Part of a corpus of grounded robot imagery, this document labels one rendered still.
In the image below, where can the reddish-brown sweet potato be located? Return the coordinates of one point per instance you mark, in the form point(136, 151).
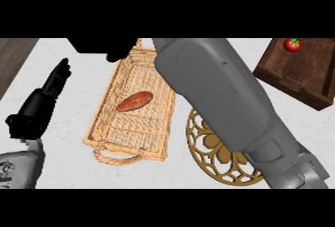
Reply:
point(134, 101)

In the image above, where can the dark brown wooden panel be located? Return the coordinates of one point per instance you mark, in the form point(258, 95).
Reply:
point(13, 59)

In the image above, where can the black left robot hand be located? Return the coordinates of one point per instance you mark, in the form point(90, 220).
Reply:
point(37, 108)

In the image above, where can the dark wooden tray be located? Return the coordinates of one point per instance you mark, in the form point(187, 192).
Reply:
point(301, 74)

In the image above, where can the tan wicker basket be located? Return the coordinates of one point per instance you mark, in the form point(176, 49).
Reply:
point(130, 130)

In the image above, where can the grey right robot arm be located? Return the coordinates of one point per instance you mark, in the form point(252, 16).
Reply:
point(217, 97)

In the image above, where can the red tomato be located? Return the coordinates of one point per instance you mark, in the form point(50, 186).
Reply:
point(291, 45)

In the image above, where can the gold round openwork placemat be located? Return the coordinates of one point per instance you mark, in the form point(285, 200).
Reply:
point(217, 156)

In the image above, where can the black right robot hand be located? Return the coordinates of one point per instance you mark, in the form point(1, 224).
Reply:
point(109, 45)

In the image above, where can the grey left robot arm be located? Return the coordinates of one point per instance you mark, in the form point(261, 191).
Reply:
point(21, 168)

